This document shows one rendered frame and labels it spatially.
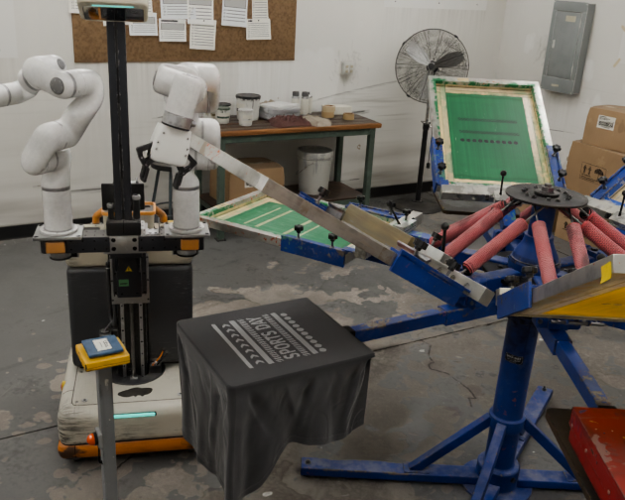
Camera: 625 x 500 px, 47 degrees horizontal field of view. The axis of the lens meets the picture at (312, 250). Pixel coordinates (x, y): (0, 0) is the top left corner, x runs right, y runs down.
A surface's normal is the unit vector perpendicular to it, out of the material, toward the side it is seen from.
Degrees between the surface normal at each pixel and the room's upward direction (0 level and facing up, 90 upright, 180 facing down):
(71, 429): 90
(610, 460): 0
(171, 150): 93
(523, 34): 90
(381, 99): 90
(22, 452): 0
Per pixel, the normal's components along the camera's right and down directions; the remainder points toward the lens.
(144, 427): 0.21, 0.37
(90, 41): 0.49, 0.34
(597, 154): -0.90, 0.09
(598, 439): 0.06, -0.93
